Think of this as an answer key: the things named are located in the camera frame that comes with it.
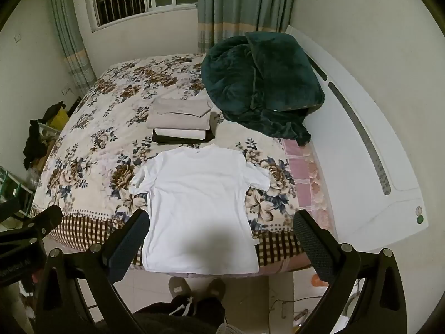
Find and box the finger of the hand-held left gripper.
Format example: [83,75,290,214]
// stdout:
[0,205,63,251]

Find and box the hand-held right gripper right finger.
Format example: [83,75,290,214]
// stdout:
[293,210,409,334]

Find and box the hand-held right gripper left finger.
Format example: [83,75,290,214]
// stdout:
[35,209,154,334]

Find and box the white t-shirt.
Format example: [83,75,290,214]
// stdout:
[128,144,272,275]

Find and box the pile of dark clothes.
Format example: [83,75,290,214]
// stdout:
[23,101,65,169]

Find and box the green crate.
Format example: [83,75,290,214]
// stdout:
[0,166,36,216]

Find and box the grey slipper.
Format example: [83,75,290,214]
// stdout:
[168,276,192,300]
[205,277,226,301]

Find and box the pink lace cloth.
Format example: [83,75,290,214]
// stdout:
[281,138,335,234]

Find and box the floral bedsheet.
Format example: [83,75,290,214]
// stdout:
[29,53,315,272]

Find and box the yellow box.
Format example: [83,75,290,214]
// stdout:
[46,107,69,130]

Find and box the white bed headboard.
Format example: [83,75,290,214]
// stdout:
[284,25,433,251]

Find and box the folded white garment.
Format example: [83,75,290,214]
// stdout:
[154,127,207,140]

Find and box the folded beige garment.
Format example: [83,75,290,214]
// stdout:
[146,110,212,130]

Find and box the folded beige collared shirt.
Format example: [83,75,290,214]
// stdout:
[153,97,213,116]

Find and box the dark green plush blanket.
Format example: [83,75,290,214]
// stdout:
[201,32,325,147]

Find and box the grey-green curtain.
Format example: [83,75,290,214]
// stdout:
[48,0,97,95]
[197,0,299,53]

